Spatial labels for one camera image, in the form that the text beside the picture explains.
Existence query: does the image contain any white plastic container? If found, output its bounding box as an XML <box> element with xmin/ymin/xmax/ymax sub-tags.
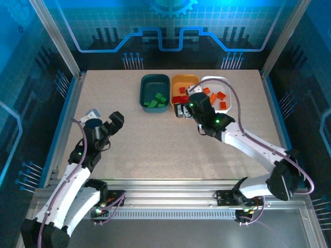
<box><xmin>200</xmin><ymin>76</ymin><xmax>233</xmax><ymax>114</ymax></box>

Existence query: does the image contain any yellow plastic container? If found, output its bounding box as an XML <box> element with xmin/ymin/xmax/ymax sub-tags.
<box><xmin>170</xmin><ymin>74</ymin><xmax>201</xmax><ymax>114</ymax></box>

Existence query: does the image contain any teal plastic container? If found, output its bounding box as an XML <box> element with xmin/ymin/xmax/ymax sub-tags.
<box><xmin>139</xmin><ymin>73</ymin><xmax>171</xmax><ymax>114</ymax></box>

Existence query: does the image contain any small LED circuit board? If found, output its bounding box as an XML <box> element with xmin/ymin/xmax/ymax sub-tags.
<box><xmin>89</xmin><ymin>206</ymin><xmax>109</xmax><ymax>225</ymax></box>
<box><xmin>235</xmin><ymin>208</ymin><xmax>257</xmax><ymax>226</ymax></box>

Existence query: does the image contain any grey metal panel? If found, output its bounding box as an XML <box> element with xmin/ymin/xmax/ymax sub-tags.
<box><xmin>15</xmin><ymin>201</ymin><xmax>328</xmax><ymax>248</ymax></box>

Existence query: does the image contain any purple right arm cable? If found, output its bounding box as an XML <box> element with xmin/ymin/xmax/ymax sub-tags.
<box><xmin>190</xmin><ymin>79</ymin><xmax>316</xmax><ymax>226</ymax></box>

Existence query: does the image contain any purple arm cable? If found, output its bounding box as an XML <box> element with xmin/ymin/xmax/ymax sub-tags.
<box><xmin>37</xmin><ymin>118</ymin><xmax>127</xmax><ymax>248</ymax></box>
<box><xmin>190</xmin><ymin>79</ymin><xmax>316</xmax><ymax>226</ymax></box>

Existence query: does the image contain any aluminium table side rail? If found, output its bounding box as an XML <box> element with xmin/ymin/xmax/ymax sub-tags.
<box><xmin>259</xmin><ymin>69</ymin><xmax>306</xmax><ymax>189</ymax></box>
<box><xmin>42</xmin><ymin>72</ymin><xmax>87</xmax><ymax>188</ymax></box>

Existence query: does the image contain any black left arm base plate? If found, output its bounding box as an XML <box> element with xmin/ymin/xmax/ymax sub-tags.
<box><xmin>79</xmin><ymin>190</ymin><xmax>127</xmax><ymax>207</ymax></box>

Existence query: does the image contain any aluminium mounting rail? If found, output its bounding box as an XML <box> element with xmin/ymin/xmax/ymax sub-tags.
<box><xmin>32</xmin><ymin>178</ymin><xmax>311</xmax><ymax>209</ymax></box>

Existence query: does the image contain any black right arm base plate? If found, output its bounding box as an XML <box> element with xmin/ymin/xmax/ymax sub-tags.
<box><xmin>213</xmin><ymin>189</ymin><xmax>263</xmax><ymax>207</ymax></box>

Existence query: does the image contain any aluminium frame post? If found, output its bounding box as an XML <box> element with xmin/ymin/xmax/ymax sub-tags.
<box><xmin>260</xmin><ymin>0</ymin><xmax>313</xmax><ymax>80</ymax></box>
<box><xmin>28</xmin><ymin>0</ymin><xmax>83</xmax><ymax>80</ymax></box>

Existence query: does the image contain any slotted grey cable duct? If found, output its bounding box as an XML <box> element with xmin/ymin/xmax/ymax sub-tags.
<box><xmin>40</xmin><ymin>208</ymin><xmax>240</xmax><ymax>221</ymax></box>

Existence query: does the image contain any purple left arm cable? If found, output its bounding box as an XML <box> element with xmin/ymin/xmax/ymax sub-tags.
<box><xmin>37</xmin><ymin>118</ymin><xmax>127</xmax><ymax>248</ymax></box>

